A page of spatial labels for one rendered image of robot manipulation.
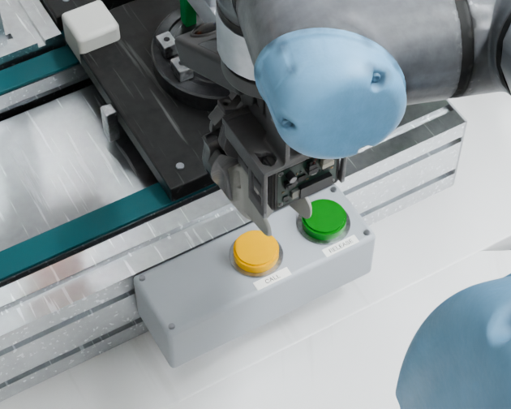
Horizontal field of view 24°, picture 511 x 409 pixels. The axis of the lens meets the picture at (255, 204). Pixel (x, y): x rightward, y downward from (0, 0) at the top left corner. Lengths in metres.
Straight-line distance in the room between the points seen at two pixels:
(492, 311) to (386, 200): 0.86
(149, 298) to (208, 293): 0.05
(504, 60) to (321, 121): 0.10
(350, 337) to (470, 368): 0.80
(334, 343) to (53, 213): 0.29
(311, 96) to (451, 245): 0.58
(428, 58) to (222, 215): 0.44
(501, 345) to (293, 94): 0.35
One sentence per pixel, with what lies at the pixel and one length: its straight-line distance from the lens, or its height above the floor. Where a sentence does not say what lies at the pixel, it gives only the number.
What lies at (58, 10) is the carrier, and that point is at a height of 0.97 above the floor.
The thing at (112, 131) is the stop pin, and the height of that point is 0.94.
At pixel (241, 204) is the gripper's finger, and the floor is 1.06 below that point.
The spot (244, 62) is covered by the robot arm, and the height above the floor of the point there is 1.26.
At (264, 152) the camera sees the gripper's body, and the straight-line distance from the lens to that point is 0.84.
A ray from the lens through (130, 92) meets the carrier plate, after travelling 1.15.
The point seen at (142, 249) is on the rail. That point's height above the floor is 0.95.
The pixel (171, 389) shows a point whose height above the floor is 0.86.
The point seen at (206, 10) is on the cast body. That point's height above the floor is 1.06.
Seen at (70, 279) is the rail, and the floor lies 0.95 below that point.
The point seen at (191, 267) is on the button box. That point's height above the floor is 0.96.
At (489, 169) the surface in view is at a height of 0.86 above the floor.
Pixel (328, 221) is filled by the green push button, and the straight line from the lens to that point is 1.05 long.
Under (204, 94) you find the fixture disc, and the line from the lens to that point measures 1.12.
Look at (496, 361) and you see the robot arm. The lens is 0.30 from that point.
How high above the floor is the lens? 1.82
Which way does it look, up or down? 53 degrees down
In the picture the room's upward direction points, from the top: straight up
